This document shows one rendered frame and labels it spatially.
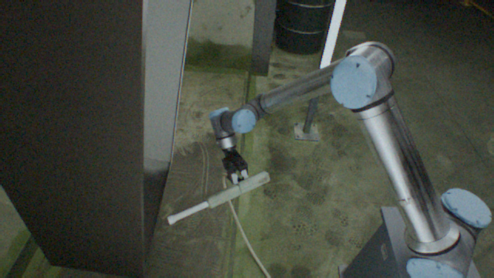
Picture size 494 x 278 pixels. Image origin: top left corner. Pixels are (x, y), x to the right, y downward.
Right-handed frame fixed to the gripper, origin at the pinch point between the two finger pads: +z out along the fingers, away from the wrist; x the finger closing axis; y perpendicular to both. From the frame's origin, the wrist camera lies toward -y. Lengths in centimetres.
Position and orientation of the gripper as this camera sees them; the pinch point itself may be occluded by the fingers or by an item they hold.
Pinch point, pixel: (242, 186)
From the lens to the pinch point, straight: 135.5
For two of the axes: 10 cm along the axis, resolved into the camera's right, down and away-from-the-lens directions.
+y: -4.5, -1.1, 8.9
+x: -8.6, 3.5, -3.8
